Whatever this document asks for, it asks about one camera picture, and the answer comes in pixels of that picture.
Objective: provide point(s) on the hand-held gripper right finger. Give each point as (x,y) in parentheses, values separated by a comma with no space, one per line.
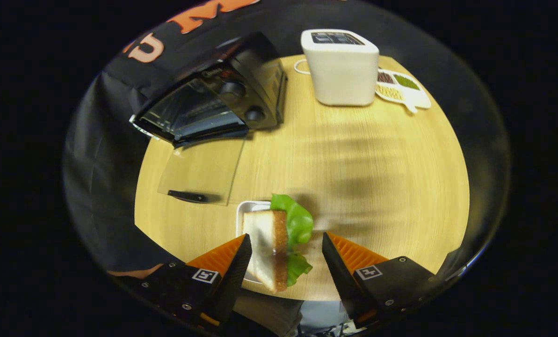
(342,276)

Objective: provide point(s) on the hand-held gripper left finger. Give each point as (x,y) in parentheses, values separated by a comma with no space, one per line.
(234,276)

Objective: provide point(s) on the sandwich with lettuce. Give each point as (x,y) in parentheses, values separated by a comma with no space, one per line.
(264,234)

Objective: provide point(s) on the black toaster oven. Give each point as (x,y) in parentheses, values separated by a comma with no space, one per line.
(260,84)

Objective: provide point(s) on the white toaster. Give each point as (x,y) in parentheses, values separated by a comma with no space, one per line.
(342,75)

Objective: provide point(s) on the white ridged tray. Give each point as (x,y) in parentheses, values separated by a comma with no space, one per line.
(243,210)

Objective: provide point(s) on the white divided dish with beans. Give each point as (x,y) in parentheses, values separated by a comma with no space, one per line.
(416,96)

